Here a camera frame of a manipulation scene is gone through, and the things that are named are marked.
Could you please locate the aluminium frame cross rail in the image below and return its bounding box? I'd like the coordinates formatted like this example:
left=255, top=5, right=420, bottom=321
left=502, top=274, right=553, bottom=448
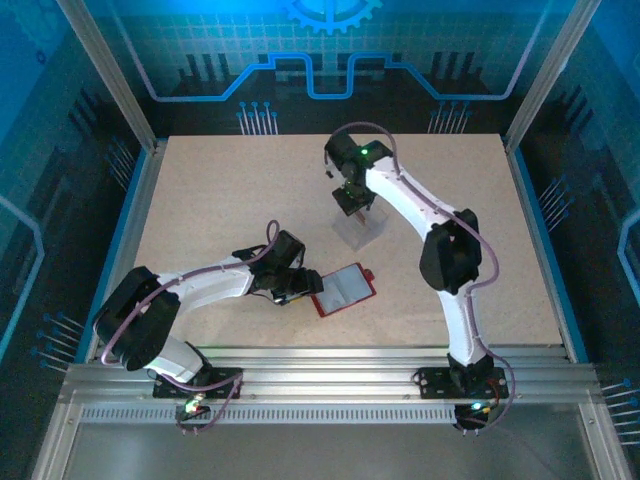
left=58, top=344, right=601, bottom=406

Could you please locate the aluminium corner post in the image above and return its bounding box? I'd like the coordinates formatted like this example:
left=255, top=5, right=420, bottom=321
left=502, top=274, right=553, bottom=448
left=54, top=0, right=169, bottom=151
left=502, top=0, right=604, bottom=151

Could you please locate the red leather card holder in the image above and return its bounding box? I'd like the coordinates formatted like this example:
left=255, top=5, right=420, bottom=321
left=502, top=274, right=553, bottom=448
left=310, top=263, right=376, bottom=319

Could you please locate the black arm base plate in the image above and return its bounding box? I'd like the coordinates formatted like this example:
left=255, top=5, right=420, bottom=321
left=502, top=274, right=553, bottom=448
left=417, top=366, right=516, bottom=400
left=152, top=367, right=246, bottom=400

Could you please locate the slotted grey cable duct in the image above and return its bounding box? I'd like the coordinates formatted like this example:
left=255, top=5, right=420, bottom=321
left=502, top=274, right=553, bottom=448
left=79, top=405, right=459, bottom=425

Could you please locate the aluminium side rail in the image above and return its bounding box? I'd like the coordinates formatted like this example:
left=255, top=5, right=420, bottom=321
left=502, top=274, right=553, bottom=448
left=84, top=139, right=169, bottom=364

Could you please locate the clear acrylic card box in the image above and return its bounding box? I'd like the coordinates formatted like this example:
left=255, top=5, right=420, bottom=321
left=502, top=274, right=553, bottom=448
left=332, top=203, right=390, bottom=251

